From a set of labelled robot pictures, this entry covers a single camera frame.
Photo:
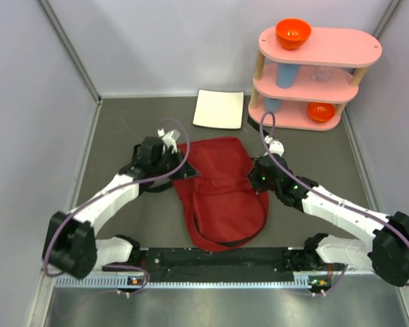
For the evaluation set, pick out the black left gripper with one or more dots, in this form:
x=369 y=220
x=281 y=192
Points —
x=186 y=171

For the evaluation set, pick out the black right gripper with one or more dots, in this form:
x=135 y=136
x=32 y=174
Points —
x=252 y=176

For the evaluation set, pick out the red student backpack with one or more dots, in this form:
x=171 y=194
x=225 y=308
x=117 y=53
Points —
x=221 y=209

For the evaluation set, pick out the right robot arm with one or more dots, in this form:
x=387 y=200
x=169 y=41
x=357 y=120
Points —
x=380 y=242

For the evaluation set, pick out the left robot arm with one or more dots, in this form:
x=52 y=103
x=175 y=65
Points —
x=71 y=245

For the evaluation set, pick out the blue cup bottom shelf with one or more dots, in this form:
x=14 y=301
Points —
x=272 y=105

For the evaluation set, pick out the blue cup shelf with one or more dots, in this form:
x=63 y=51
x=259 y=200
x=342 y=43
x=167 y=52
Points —
x=286 y=74
x=272 y=105

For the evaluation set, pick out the orange bowl bottom shelf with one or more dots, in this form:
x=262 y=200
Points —
x=320 y=112

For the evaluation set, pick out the orange bowl shelf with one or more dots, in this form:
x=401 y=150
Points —
x=320 y=112
x=292 y=33

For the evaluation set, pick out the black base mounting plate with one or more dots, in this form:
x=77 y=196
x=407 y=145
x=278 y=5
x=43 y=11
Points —
x=248 y=264

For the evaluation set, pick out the pink three-tier shelf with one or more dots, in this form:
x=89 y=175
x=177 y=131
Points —
x=309 y=87

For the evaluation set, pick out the blue cup middle shelf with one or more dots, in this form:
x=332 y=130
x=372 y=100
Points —
x=286 y=74

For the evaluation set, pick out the clear glass cup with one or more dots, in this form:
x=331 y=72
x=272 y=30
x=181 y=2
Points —
x=322 y=73

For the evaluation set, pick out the orange bowl top shelf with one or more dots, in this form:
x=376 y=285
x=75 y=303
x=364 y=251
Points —
x=292 y=33

